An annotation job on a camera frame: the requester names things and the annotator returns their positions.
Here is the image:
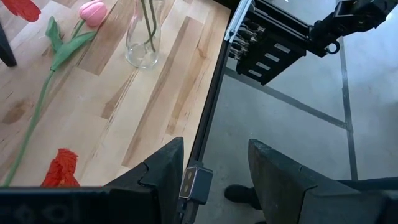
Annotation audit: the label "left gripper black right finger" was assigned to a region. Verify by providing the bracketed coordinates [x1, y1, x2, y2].
[248, 139, 340, 224]

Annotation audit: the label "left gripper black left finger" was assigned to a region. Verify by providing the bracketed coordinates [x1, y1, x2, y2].
[105, 137, 185, 224]

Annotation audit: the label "small red flower bunch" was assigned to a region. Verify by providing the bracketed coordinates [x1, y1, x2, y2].
[41, 148, 81, 188]

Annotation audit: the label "red artificial tulip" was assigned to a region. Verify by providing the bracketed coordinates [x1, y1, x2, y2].
[0, 0, 42, 23]

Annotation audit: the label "person's shoe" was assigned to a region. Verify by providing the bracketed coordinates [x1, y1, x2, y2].
[223, 184, 262, 211]

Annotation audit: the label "clear glass vase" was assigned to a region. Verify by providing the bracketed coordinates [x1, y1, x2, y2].
[124, 0, 162, 70]

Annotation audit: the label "black hub box white labels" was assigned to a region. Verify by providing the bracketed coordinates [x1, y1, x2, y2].
[228, 9, 309, 86]

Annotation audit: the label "pink artificial tulip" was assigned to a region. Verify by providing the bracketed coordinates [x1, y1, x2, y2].
[2, 0, 108, 187]

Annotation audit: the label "black table-level camera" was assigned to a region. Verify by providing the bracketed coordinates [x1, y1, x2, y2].
[179, 164, 214, 205]

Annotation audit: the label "silver aluminium rail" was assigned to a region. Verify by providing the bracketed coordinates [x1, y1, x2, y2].
[224, 0, 253, 44]

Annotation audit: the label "wooden shelf black metal frame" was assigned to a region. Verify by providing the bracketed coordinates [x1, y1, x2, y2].
[0, 21, 18, 68]

